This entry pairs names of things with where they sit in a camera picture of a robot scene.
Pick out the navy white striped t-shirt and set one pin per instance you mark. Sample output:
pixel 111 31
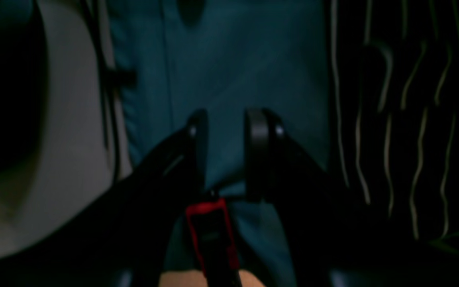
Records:
pixel 395 66

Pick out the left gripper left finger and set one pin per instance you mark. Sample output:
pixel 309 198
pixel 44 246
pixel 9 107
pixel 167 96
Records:
pixel 121 239

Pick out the red black table clamp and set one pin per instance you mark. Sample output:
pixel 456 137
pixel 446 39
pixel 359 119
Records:
pixel 213 241

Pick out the teal table cloth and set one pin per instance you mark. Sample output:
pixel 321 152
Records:
pixel 223 56

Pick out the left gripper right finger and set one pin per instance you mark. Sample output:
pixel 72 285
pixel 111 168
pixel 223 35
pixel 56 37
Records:
pixel 334 241

